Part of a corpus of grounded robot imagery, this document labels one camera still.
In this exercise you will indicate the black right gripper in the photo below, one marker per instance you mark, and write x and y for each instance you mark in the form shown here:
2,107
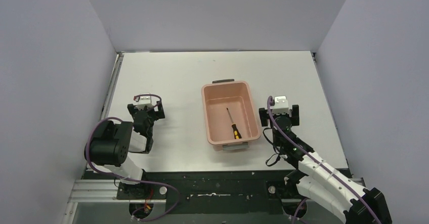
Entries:
265,116

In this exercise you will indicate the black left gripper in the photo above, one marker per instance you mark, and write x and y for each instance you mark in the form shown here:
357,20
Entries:
145,109

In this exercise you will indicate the black yellow screwdriver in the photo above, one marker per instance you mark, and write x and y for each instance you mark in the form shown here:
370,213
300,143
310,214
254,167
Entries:
236,132

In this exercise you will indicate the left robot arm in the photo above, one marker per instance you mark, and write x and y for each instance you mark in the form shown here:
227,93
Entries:
111,143

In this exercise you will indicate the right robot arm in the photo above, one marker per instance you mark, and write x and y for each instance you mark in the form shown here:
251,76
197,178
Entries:
315,179

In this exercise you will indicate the pink plastic bin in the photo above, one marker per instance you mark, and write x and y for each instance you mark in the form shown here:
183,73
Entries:
235,95

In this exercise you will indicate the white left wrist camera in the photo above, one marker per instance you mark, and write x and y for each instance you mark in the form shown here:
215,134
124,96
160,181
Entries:
143,101

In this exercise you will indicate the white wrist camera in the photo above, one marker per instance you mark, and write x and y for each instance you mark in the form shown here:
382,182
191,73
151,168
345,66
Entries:
143,101
280,106

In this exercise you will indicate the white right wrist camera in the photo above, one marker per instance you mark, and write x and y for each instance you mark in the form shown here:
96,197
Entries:
280,106

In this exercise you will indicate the aluminium left side rail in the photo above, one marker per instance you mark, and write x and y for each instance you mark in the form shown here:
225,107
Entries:
112,85

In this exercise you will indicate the aluminium rail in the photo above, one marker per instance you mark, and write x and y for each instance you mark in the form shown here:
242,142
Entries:
100,190
112,85

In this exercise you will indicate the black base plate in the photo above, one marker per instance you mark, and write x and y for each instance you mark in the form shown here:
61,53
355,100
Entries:
278,205

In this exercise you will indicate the aluminium front rail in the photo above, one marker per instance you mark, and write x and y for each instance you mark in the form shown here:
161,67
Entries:
100,190

